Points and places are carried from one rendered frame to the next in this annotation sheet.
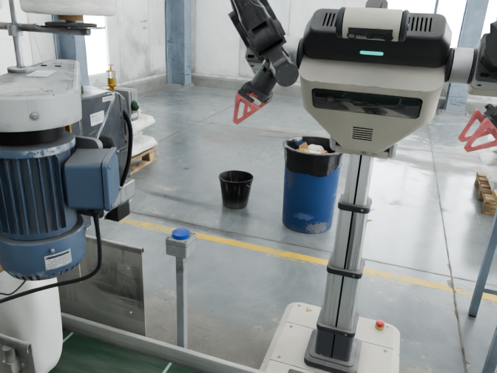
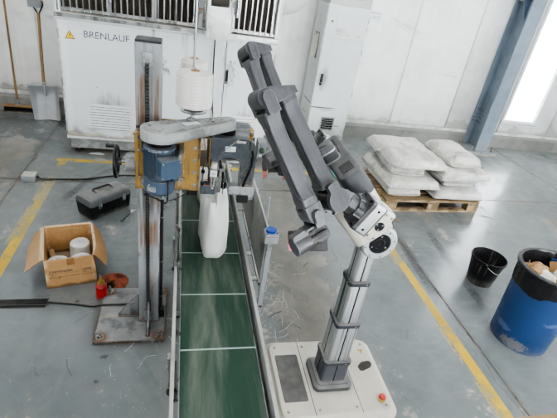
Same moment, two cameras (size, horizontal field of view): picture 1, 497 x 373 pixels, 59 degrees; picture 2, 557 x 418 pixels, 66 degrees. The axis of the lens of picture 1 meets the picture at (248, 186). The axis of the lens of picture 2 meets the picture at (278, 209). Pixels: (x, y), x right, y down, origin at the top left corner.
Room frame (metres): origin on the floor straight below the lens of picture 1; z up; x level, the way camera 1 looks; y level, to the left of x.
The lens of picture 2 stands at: (0.21, -1.50, 2.13)
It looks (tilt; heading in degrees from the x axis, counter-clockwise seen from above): 29 degrees down; 57
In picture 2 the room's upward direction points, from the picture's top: 10 degrees clockwise
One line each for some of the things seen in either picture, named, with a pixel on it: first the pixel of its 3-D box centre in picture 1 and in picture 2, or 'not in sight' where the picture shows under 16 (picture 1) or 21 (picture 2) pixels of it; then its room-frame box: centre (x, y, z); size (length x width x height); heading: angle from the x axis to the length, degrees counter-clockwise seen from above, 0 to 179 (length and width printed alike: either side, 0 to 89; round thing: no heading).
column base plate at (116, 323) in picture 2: not in sight; (133, 303); (0.65, 0.69, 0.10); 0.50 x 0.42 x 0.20; 72
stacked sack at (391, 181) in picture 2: not in sight; (407, 177); (3.79, 1.47, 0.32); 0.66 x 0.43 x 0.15; 164
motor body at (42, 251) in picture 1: (37, 204); (159, 168); (0.73, 0.38, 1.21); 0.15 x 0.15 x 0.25
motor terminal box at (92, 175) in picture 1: (95, 183); (168, 169); (0.74, 0.28, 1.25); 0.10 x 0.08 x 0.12; 7
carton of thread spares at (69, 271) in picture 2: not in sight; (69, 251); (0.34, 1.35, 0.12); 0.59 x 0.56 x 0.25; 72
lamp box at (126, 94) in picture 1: (122, 104); (260, 148); (1.27, 0.37, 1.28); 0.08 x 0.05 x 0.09; 72
